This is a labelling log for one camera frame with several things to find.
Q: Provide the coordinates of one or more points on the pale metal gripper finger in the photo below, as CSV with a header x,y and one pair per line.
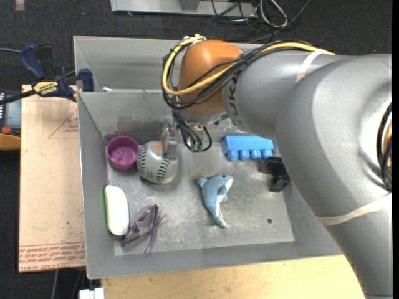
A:
x,y
165,134
172,149

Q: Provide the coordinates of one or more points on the grey baseball with green stitches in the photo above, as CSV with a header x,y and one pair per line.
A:
x,y
156,167

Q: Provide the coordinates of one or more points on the purple plastic cup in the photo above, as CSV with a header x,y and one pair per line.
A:
x,y
122,154

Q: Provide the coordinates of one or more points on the grey metal bin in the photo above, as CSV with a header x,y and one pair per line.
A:
x,y
187,204

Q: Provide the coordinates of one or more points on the blue plush dolphin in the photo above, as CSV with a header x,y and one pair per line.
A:
x,y
215,195

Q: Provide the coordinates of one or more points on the blue toy building block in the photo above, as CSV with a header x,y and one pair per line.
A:
x,y
246,145

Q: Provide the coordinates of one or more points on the purple sunglasses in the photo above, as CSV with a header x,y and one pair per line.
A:
x,y
141,223

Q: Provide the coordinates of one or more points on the white and green oval case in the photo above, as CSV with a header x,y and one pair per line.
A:
x,y
118,210

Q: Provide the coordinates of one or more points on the black plastic box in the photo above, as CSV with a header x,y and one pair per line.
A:
x,y
277,173

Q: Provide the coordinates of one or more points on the brown cardboard board red print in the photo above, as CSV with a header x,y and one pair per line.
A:
x,y
50,179

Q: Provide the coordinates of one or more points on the black cylinder on white bracket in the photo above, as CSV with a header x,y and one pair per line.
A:
x,y
220,120

